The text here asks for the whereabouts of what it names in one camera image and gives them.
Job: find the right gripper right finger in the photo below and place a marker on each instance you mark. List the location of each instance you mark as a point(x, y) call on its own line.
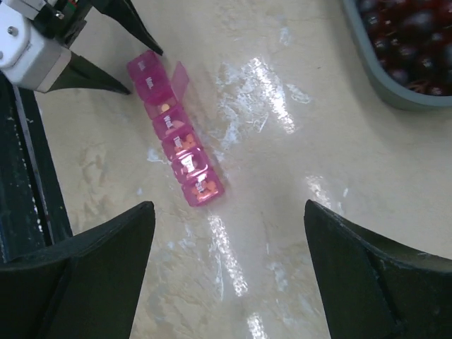
point(372, 286)

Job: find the dark grapes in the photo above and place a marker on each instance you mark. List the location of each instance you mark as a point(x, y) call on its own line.
point(412, 42)

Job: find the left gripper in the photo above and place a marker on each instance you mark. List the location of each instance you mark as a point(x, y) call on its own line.
point(67, 17)

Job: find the grey fruit tray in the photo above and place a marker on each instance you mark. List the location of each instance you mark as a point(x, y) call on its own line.
point(385, 87)

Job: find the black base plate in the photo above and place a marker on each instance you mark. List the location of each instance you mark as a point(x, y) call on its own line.
point(33, 213)

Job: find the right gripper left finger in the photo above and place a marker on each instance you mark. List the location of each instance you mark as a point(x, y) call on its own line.
point(86, 286)

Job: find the pink weekly pill organizer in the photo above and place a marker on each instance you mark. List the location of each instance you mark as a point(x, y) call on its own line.
point(162, 98)

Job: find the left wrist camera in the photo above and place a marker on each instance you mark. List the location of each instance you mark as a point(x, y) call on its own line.
point(31, 58)

